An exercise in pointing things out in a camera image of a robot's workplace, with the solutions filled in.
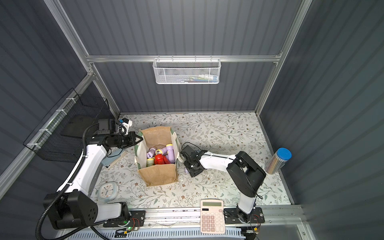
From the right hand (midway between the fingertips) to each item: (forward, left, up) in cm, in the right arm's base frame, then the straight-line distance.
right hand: (186, 168), depth 89 cm
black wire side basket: (+3, +59, +28) cm, 66 cm away
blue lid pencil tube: (-1, -48, +13) cm, 50 cm away
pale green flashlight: (+1, +21, +7) cm, 22 cm away
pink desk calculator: (-25, -14, 0) cm, 29 cm away
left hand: (+7, +23, +20) cm, 31 cm away
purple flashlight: (+9, +14, +5) cm, 17 cm away
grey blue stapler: (-6, +31, +26) cm, 41 cm away
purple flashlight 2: (-2, 0, +1) cm, 3 cm away
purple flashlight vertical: (+5, +21, +8) cm, 23 cm away
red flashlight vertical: (+2, +15, +8) cm, 17 cm away
